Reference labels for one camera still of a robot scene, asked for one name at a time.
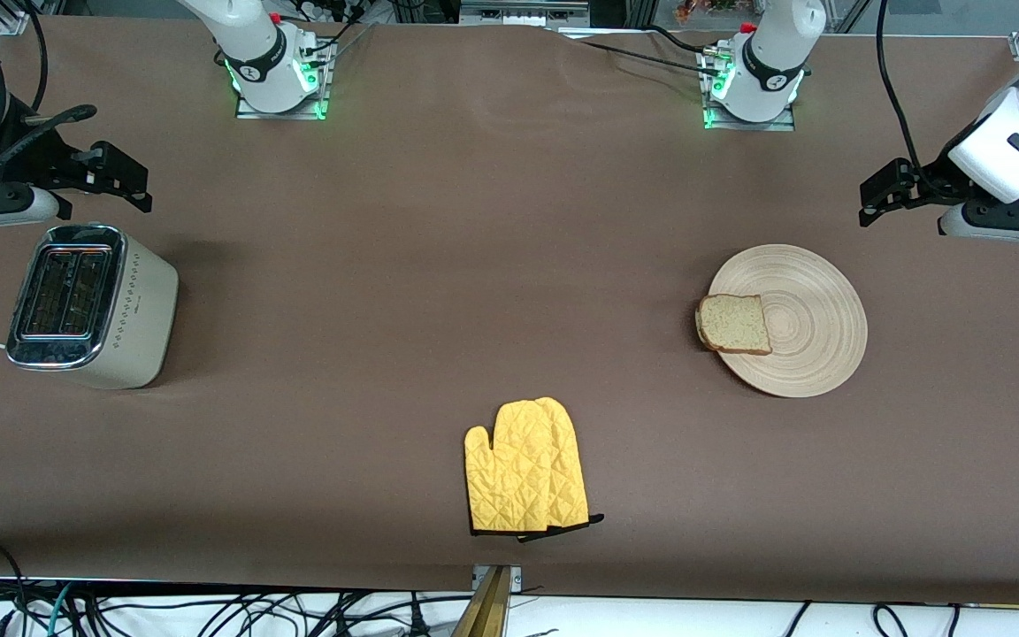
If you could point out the yellow quilted oven mitt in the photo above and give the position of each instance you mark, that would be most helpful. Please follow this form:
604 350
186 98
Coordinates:
509 478
573 478

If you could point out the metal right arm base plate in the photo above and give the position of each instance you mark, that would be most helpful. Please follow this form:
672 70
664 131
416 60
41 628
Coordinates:
324 80

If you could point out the cream and chrome toaster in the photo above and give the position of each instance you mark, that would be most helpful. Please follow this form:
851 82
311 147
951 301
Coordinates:
120 310

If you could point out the silver equipment box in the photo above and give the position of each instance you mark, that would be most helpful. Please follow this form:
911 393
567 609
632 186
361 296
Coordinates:
523 13

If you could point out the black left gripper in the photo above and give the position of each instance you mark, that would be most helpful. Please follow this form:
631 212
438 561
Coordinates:
931 181

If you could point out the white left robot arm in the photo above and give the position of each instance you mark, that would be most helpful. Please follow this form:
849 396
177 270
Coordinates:
775 44

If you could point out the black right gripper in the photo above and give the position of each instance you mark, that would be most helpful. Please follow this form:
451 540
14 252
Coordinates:
42 157

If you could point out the orange background object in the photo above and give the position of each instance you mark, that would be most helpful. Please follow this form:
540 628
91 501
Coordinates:
695 11

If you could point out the round wooden plate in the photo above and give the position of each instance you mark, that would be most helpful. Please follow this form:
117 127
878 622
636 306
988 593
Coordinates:
810 327

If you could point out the small metal pole bracket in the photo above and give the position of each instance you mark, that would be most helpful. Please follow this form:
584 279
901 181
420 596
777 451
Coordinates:
517 577

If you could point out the slice of bread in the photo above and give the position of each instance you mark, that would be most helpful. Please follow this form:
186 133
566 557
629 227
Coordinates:
733 323

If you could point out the gold camera pole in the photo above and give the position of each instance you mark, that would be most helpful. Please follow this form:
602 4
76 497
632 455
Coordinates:
487 610

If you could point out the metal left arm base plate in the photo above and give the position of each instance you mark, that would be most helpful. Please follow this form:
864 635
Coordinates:
753 126

